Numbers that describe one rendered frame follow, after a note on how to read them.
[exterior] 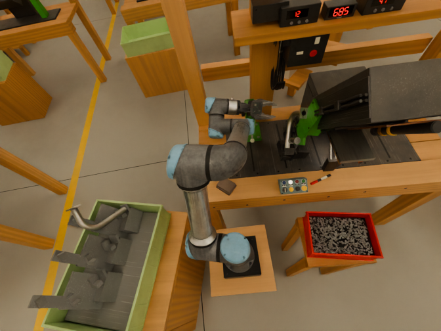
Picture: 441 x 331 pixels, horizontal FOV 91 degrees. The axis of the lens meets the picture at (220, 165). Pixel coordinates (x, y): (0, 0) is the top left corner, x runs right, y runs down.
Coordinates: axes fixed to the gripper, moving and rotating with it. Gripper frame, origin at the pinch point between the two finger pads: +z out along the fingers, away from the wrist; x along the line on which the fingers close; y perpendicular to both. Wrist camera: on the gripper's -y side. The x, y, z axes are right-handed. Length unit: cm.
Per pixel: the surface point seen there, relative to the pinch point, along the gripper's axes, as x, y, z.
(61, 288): -93, 12, -101
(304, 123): -5.4, 1.2, 17.7
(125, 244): -78, -2, -75
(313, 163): -28.2, -7.4, 32.2
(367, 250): -62, 29, 45
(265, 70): 21.8, -16.3, -1.4
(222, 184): -43.6, -9.0, -22.0
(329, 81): 17.4, -4.0, 30.6
